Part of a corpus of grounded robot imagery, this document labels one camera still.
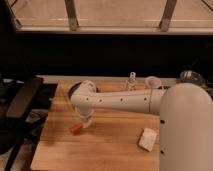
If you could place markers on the clear glass bottle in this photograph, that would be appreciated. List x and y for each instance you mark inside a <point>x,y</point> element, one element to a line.
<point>131,82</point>

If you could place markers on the white plastic cup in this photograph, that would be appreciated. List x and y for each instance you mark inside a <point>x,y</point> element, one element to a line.
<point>153,82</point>

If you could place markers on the orange red pepper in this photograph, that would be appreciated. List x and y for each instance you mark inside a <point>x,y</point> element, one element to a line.
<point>76,128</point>

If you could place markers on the black office chair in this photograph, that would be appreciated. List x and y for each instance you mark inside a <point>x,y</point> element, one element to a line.
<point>14,128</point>

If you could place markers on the white sponge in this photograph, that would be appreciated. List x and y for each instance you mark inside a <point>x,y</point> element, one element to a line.
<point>147,139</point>

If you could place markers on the green bowl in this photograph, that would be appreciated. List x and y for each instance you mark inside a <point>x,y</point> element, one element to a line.
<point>75,87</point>

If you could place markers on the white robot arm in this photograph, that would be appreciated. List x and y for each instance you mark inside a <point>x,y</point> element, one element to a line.
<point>186,119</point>

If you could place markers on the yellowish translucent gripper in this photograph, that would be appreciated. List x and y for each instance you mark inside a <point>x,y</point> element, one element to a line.
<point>87,123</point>

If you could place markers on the round metal dish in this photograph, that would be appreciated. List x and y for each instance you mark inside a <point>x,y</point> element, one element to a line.
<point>190,76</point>

